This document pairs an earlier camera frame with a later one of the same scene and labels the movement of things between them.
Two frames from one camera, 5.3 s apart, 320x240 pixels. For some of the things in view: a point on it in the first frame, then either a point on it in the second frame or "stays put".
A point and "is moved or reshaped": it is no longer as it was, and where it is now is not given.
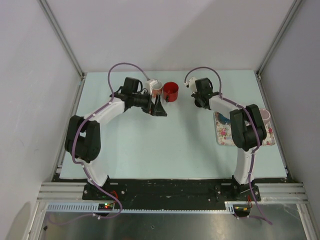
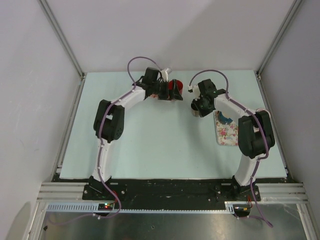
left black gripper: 156,109 -> 174,94
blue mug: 223,120 stays put
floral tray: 224,135 stays put
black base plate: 172,189 stays put
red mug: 170,91 is moved or reshaped
